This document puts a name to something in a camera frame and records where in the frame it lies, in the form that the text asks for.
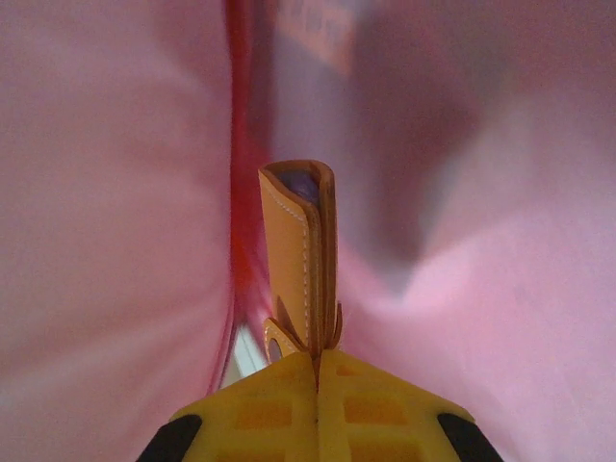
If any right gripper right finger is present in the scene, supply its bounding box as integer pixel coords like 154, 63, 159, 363
317, 349, 504, 462

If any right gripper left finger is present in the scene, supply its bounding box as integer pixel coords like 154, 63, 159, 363
137, 353, 320, 462

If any tan leather wallet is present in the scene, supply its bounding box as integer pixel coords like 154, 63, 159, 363
258, 161, 346, 361

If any pink backpack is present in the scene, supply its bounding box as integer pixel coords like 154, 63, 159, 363
0, 0, 616, 462

